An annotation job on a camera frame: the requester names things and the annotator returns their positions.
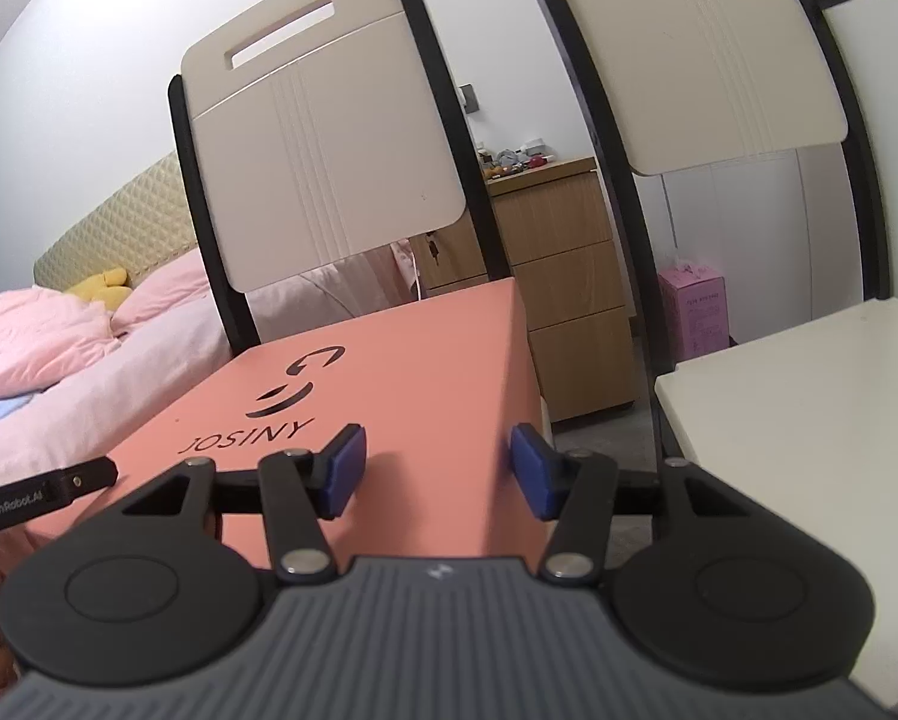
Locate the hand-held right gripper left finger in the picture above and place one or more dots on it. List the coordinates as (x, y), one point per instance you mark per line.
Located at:
(344, 465)

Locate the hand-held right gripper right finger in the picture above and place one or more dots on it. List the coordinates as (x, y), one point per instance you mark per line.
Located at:
(531, 472)

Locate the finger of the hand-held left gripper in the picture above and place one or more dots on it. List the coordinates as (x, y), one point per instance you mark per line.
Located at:
(89, 476)

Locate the salmon storage box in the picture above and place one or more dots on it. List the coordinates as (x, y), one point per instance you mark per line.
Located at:
(531, 450)

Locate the pink duvet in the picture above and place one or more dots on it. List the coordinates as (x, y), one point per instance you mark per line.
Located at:
(36, 345)

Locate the bed with pink bedding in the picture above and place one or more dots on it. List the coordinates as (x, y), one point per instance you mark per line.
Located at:
(171, 360)

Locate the yellow plush toy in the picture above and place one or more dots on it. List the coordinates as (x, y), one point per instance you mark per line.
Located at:
(100, 289)

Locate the wooden drawer cabinet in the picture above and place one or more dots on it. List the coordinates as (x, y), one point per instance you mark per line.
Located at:
(569, 277)

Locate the pink pillow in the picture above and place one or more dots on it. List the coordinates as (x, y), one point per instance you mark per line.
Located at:
(167, 289)

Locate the pink carton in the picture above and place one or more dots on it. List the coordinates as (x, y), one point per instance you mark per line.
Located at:
(692, 311)

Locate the keys in drawer lock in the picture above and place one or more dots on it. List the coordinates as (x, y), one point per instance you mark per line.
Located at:
(434, 244)

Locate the beige quilted headboard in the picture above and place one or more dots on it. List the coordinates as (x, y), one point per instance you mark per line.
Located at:
(111, 232)

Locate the pile of small trinkets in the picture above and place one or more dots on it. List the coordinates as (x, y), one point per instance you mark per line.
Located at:
(516, 159)

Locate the beige folding chair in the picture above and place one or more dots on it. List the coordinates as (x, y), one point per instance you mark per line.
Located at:
(718, 52)
(329, 127)

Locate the grey wall socket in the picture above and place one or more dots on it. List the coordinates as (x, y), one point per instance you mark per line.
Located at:
(470, 97)

